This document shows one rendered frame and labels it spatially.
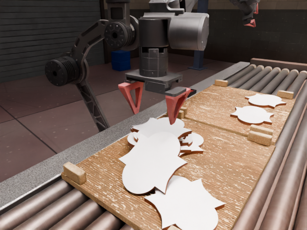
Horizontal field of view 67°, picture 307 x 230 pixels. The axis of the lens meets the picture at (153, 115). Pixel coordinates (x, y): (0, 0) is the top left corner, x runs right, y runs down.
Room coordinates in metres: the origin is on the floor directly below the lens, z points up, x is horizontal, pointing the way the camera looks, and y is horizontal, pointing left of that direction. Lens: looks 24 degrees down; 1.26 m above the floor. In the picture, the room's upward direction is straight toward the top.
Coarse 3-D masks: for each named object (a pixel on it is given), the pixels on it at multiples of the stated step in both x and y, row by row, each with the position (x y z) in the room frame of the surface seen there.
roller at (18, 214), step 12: (240, 72) 1.37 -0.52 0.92; (228, 84) 1.16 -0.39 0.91; (60, 180) 0.41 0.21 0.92; (48, 192) 0.37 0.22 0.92; (60, 192) 0.38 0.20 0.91; (24, 204) 0.34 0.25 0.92; (36, 204) 0.34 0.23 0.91; (48, 204) 0.36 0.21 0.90; (0, 216) 0.31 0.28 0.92; (12, 216) 0.31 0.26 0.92; (24, 216) 0.32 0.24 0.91; (0, 228) 0.29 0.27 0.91; (12, 228) 0.30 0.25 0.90
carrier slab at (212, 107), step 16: (192, 96) 0.91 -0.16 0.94; (208, 96) 0.91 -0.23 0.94; (224, 96) 0.91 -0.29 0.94; (240, 96) 0.91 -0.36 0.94; (192, 112) 0.74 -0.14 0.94; (208, 112) 0.74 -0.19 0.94; (224, 112) 0.74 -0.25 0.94; (272, 112) 0.74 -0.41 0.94; (288, 112) 0.74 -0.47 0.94; (224, 128) 0.63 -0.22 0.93; (240, 128) 0.62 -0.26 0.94; (272, 128) 0.62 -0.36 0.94; (272, 144) 0.55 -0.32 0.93
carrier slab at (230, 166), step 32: (192, 128) 0.62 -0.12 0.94; (96, 160) 0.46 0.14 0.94; (192, 160) 0.46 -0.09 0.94; (224, 160) 0.46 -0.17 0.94; (256, 160) 0.46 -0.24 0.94; (96, 192) 0.36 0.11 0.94; (128, 192) 0.36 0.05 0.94; (224, 192) 0.36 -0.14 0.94; (128, 224) 0.29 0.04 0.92; (160, 224) 0.28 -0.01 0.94; (224, 224) 0.28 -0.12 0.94
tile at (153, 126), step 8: (152, 120) 0.55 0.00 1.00; (160, 120) 0.55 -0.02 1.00; (168, 120) 0.55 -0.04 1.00; (176, 120) 0.55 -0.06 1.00; (136, 128) 0.51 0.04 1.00; (144, 128) 0.51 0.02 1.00; (152, 128) 0.51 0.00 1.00; (160, 128) 0.51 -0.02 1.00; (168, 128) 0.51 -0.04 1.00; (176, 128) 0.51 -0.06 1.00; (184, 128) 0.51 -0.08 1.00; (176, 136) 0.47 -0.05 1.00
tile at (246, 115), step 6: (240, 108) 0.76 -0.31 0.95; (246, 108) 0.76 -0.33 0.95; (252, 108) 0.76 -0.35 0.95; (258, 108) 0.76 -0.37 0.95; (234, 114) 0.71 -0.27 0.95; (240, 114) 0.71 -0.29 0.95; (246, 114) 0.71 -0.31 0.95; (252, 114) 0.71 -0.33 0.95; (258, 114) 0.71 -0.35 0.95; (264, 114) 0.71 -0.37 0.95; (270, 114) 0.71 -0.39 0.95; (240, 120) 0.67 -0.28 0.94; (246, 120) 0.66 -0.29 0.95; (252, 120) 0.66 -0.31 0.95; (258, 120) 0.66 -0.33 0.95; (264, 120) 0.66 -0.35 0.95
